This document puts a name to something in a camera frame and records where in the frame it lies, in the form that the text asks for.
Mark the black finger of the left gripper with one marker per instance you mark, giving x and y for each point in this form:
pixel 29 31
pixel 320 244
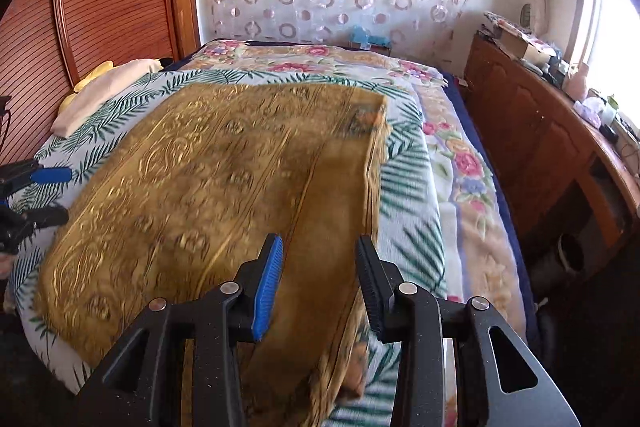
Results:
pixel 40 218

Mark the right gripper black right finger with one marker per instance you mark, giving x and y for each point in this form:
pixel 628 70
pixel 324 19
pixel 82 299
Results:
pixel 499 381

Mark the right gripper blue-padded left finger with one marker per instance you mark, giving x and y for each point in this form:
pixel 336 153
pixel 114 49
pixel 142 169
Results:
pixel 139 381

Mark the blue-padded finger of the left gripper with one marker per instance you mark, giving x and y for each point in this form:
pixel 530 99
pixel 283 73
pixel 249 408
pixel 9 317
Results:
pixel 14 177

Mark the gold patterned garment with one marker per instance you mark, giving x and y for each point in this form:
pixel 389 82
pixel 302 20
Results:
pixel 192 192

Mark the person's left hand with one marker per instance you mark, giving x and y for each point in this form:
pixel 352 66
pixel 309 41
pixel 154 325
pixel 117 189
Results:
pixel 6 265

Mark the folded beige cloth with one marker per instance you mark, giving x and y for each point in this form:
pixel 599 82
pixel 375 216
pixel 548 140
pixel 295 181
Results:
pixel 97 93

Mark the floral bed quilt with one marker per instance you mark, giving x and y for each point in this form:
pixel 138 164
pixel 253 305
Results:
pixel 482 253

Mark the yellow Pikachu plush toy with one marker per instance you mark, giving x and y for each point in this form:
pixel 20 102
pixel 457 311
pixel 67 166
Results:
pixel 98 71

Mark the long wooden side cabinet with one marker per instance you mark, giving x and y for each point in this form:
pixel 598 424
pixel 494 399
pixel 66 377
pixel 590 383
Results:
pixel 559 174

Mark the red-brown slatted wardrobe door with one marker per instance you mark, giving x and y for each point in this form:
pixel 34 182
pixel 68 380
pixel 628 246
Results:
pixel 48 46

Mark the cardboard box on cabinet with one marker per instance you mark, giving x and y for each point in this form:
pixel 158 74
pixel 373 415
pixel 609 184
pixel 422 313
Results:
pixel 522 46

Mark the blue item behind bed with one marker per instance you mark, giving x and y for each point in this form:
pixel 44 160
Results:
pixel 364 40

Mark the window with wooden frame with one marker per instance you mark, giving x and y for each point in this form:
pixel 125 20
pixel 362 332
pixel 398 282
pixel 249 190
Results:
pixel 607 41

